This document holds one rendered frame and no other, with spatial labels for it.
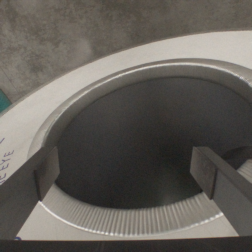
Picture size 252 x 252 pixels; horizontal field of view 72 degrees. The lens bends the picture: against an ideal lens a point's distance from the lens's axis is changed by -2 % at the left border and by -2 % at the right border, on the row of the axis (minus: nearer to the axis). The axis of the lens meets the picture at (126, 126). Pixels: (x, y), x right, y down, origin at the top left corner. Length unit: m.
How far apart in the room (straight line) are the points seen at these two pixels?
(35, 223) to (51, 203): 0.03
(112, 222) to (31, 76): 1.32
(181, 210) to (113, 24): 1.06
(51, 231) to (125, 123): 0.54
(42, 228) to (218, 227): 0.24
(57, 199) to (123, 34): 1.01
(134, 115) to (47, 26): 0.81
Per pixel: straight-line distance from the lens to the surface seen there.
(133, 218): 0.26
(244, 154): 0.32
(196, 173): 0.17
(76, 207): 0.30
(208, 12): 1.19
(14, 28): 1.41
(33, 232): 0.33
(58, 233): 0.30
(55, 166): 0.17
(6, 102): 1.75
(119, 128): 0.75
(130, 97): 0.70
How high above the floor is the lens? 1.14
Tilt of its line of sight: 50 degrees down
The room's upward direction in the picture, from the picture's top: 171 degrees counter-clockwise
